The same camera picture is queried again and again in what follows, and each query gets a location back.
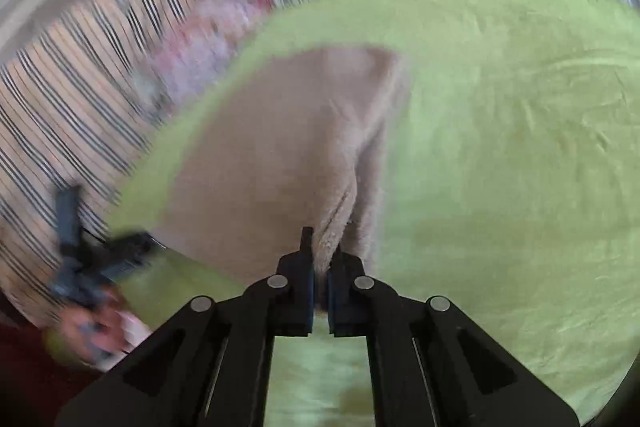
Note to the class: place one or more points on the beige knitted sweater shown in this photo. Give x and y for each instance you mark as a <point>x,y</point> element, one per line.
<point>280,142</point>

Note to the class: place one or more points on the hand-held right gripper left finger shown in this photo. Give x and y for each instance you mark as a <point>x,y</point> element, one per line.
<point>300,297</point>

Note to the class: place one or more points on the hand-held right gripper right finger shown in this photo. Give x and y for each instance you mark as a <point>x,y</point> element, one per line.
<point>342,297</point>

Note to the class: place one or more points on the pastel floral cloth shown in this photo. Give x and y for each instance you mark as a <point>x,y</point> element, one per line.
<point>200,42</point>

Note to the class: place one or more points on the beige plaid blanket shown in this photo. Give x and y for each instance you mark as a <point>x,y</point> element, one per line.
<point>65,107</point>

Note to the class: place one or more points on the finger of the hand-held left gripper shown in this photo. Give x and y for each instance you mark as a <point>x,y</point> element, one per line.
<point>127,252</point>

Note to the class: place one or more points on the light green bed sheet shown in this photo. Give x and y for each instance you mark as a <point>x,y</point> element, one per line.
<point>500,157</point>

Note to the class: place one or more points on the person's left hand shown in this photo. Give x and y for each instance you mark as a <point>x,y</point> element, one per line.
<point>100,332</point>

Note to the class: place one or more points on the dark red clothing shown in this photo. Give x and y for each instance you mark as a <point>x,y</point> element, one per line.
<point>35,372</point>

